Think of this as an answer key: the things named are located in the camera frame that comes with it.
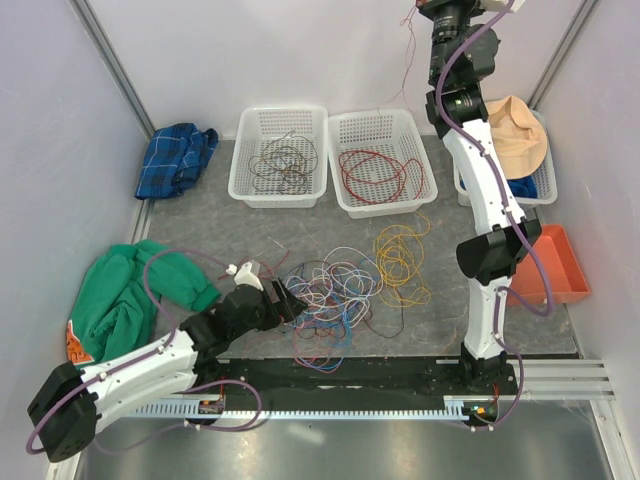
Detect red wire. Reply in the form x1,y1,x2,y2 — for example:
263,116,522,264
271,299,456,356
217,249,291,281
337,148,426,204

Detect white wire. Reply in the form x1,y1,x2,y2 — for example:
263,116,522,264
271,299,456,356
294,244,386,331

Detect brown wire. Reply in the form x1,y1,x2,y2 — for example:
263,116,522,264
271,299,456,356
248,130,320,196

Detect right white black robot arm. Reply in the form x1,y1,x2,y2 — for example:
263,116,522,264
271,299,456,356
415,0,541,394

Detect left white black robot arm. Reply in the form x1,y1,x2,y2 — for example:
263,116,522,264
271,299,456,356
26,280,308,463

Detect left white plastic basket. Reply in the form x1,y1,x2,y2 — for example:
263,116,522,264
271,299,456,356
228,106,329,209

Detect white plastic basket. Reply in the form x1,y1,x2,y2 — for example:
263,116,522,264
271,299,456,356
228,106,329,209
451,109,559,213
328,109,438,219

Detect beige bucket hat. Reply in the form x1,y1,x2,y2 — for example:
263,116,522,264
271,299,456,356
486,96,548,180

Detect middle white plastic basket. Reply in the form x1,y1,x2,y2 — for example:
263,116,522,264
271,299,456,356
328,109,438,219

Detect green cloth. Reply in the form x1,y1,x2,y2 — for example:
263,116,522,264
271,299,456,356
66,240,220,368

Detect blue plaid cloth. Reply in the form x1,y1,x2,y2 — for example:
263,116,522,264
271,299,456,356
134,123,219,200

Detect blue cloth in basket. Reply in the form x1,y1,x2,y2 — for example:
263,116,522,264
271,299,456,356
459,172,539,201

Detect right white plastic basket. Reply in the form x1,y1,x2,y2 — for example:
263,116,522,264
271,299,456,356
451,109,559,213

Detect orange plastic tray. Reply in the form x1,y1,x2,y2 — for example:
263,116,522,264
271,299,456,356
510,224,591,305

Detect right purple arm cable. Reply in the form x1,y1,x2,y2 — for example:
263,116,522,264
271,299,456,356
434,0,556,351

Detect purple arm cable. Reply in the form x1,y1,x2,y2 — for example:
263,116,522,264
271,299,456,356
25,248,236,454
434,0,556,351

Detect blue wire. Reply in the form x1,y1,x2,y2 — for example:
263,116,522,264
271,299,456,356
284,259,376,373

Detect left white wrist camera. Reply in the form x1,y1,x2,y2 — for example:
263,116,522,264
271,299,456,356
225,260,264,291

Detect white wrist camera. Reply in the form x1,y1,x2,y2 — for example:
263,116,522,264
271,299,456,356
480,0,525,13
225,260,264,291

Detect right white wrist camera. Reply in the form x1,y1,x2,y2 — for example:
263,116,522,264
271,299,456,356
480,0,525,13

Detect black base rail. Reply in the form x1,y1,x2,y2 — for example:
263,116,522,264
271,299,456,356
195,357,518,410

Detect dark maroon wire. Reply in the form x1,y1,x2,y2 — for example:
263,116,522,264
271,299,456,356
289,299,404,341

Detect yellow wire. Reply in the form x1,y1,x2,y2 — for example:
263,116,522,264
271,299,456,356
374,209,432,307

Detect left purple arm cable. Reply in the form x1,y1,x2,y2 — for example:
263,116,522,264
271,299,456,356
25,248,236,454

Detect light blue cable duct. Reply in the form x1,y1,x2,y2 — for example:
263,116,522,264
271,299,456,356
125,396,497,421

